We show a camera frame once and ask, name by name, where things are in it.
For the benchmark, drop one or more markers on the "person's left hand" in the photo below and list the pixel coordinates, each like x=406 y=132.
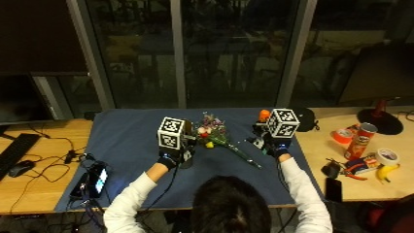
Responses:
x=169 y=159

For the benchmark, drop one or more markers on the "person's right hand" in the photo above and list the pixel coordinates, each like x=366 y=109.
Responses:
x=275 y=146

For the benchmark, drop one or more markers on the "black cylindrical vase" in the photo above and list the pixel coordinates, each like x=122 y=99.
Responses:
x=188 y=127

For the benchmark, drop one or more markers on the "small orange-topped object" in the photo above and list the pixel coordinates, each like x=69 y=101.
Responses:
x=263 y=115

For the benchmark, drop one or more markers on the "white marker cube right glove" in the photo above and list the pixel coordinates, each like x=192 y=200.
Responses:
x=283 y=123

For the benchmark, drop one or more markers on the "white marker cube glove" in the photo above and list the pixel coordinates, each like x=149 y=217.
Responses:
x=170 y=133
x=283 y=123

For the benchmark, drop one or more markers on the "white marker cube left glove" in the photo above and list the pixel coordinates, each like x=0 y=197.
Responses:
x=170 y=133

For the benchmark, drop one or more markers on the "flower bouquet with green stems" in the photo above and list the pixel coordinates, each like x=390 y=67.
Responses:
x=214 y=132

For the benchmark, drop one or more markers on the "black cap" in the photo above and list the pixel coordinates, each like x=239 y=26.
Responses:
x=306 y=119

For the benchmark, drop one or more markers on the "dark blue table cloth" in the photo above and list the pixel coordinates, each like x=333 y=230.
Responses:
x=125 y=139

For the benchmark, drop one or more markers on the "orange tape roll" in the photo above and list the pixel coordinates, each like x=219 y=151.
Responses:
x=342 y=136

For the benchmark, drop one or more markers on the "phone with lit screen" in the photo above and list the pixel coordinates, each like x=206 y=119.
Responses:
x=100 y=179

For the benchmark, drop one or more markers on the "red chips can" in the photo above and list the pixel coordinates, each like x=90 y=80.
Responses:
x=359 y=142

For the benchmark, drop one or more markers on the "black smartphone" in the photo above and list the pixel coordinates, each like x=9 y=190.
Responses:
x=333 y=190

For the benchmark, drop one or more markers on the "colourful snack packet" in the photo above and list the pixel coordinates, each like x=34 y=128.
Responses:
x=362 y=164

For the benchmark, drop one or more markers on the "black power bank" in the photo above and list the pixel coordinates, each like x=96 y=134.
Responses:
x=80 y=186

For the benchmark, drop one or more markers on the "white tape roll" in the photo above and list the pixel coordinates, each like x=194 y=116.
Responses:
x=387 y=157

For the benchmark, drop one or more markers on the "yellow banana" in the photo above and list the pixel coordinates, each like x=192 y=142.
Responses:
x=386 y=172

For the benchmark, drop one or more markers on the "monitor with red stand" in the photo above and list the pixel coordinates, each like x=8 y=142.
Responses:
x=379 y=74

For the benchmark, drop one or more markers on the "red chair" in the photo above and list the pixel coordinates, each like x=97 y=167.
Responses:
x=387 y=216

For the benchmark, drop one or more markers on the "black computer mouse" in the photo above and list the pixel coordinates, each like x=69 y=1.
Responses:
x=20 y=168

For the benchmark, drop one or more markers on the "black keyboard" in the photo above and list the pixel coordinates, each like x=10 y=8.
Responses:
x=17 y=150

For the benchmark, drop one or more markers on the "black monitor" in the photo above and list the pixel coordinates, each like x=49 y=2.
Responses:
x=21 y=97

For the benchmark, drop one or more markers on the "grey window frame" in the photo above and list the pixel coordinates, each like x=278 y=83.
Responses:
x=178 y=51

